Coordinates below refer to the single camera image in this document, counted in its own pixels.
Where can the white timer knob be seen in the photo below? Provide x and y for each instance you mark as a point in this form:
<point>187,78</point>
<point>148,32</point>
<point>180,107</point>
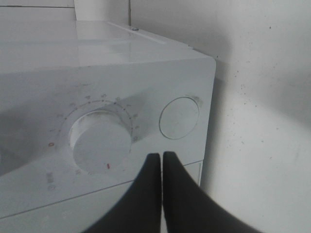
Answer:
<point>99,141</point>

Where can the white microwave oven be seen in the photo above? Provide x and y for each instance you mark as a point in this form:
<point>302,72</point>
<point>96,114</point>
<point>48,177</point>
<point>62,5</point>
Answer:
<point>54,72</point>

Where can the round door release button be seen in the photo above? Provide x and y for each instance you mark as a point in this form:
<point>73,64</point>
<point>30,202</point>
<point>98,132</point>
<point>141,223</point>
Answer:
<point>179,118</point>

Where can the white microwave door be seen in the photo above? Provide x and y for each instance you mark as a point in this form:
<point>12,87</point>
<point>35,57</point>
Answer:
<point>36,199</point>

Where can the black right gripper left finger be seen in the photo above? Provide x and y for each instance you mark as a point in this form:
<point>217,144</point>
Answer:
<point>139,209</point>

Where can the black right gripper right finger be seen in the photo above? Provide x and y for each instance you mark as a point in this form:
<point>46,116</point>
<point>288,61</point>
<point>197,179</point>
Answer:
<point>187,209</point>

